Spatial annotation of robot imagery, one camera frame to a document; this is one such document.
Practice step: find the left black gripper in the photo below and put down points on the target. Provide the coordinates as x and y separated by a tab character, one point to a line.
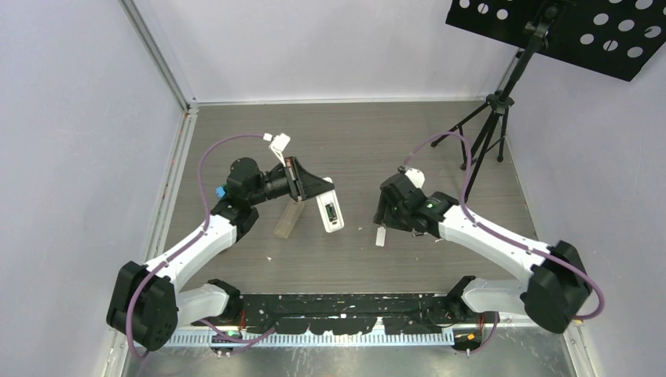
301	184

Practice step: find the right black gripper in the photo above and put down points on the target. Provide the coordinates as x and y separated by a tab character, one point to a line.
383	215

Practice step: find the white remote control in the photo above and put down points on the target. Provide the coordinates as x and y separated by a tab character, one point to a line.
330	211

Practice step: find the white battery cover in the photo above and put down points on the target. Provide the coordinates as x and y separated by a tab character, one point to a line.
380	238

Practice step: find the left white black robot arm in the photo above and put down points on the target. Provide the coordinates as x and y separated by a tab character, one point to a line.
148	302

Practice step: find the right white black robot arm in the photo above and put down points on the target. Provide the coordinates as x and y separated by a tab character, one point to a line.
548	282

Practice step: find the translucent beige remote cover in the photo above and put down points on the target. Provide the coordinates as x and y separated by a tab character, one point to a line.
289	218

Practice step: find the blue white green toy brick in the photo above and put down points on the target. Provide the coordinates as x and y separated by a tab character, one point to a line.
220	192

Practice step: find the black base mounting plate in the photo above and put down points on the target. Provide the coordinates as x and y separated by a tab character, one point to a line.
346	314

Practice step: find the black music stand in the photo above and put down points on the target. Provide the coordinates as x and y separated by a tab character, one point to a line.
613	38

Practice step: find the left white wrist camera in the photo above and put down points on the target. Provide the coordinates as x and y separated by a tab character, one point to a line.
277	146

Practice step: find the perforated metal cable tray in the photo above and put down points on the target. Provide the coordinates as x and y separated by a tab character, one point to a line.
207	338

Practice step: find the aluminium corner frame post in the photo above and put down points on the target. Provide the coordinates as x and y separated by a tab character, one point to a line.
153	35

